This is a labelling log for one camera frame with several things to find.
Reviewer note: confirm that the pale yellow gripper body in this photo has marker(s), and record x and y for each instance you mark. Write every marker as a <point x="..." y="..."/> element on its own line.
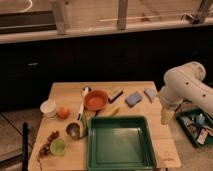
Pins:
<point x="166" y="115"/>

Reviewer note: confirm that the blue sponge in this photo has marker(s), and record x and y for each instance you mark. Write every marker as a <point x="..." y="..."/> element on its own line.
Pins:
<point x="133" y="99"/>

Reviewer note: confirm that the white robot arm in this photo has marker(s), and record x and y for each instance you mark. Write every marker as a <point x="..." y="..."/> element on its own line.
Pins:
<point x="185" y="82"/>

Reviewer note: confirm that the green plastic tray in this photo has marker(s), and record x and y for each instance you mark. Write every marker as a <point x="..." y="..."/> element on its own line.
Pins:
<point x="120" y="144"/>

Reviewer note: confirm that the light blue cloth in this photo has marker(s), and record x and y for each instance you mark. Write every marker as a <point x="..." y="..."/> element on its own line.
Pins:
<point x="151" y="94"/>

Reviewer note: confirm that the green bin with items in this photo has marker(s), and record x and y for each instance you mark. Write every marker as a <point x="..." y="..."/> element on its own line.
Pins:
<point x="198" y="126"/>

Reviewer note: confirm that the yellow banana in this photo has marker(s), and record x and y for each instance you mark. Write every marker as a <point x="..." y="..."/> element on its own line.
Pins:
<point x="108" y="111"/>

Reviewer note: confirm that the orange bowl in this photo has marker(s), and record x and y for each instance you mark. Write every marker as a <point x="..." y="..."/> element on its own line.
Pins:
<point x="96" y="100"/>

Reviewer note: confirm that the green utensil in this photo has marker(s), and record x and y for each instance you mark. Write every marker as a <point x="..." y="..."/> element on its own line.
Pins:
<point x="84" y="125"/>

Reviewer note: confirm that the metal measuring cup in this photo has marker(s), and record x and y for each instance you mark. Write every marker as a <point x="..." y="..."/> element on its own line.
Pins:
<point x="73" y="130"/>

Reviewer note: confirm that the orange fruit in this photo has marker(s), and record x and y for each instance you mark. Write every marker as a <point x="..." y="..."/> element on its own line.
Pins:
<point x="63" y="112"/>

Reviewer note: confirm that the small green cup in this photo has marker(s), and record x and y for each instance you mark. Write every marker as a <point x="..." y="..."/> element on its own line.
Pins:
<point x="57" y="147"/>

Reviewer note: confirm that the white cup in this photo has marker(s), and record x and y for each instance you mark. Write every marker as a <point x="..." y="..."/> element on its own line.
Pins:
<point x="48" y="108"/>

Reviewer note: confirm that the bunch of red grapes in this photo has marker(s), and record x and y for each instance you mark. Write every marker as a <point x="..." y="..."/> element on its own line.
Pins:
<point x="45" y="148"/>

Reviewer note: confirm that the black pole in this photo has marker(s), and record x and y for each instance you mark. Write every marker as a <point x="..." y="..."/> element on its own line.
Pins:
<point x="25" y="147"/>

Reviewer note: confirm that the white handled utensil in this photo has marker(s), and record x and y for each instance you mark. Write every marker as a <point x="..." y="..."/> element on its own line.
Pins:
<point x="85" y="91"/>

